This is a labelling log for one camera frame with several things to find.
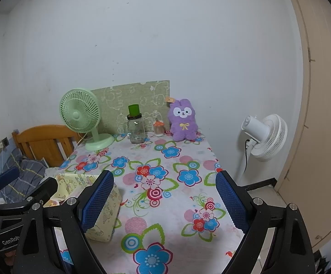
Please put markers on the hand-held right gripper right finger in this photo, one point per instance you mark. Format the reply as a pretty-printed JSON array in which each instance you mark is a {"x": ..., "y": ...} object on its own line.
[{"x": 231, "y": 202}]

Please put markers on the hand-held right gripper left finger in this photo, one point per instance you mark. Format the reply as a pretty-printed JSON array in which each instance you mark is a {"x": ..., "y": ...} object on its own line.
[{"x": 97, "y": 202}]

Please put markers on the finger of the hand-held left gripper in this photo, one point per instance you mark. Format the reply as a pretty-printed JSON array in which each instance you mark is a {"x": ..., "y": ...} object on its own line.
[
  {"x": 48, "y": 185},
  {"x": 8, "y": 177}
]

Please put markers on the yellow printed storage box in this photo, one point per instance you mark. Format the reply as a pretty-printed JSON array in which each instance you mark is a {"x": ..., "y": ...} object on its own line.
[{"x": 105, "y": 222}]

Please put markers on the grey plaid cloth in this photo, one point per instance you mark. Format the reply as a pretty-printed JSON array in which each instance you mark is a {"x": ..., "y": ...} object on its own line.
[{"x": 25, "y": 171}]

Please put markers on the green desk fan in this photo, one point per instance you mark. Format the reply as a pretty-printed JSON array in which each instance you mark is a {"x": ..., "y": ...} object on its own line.
[{"x": 77, "y": 114}]

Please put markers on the white standing fan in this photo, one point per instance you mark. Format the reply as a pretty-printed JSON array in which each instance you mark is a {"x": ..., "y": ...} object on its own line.
[{"x": 271, "y": 137}]

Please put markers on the glass jar with green lid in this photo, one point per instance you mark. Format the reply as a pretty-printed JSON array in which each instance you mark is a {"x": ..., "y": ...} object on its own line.
[{"x": 137, "y": 131}]

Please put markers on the purple plush bunny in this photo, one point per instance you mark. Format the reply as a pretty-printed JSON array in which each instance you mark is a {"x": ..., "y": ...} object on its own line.
[{"x": 184, "y": 128}]

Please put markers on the small jar with orange lid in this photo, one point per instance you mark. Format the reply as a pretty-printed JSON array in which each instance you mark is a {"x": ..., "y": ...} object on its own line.
[{"x": 158, "y": 131}]

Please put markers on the green printed board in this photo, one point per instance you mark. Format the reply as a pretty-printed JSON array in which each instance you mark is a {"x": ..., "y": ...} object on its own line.
[{"x": 145, "y": 94}]

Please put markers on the brown hang tag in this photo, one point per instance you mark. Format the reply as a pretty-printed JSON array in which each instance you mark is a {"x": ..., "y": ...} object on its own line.
[{"x": 169, "y": 99}]

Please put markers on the beige door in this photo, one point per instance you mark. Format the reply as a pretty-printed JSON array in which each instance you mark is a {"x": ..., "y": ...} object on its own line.
[{"x": 325, "y": 120}]

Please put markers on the wall socket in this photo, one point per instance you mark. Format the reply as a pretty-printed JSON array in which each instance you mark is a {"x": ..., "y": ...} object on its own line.
[{"x": 4, "y": 142}]

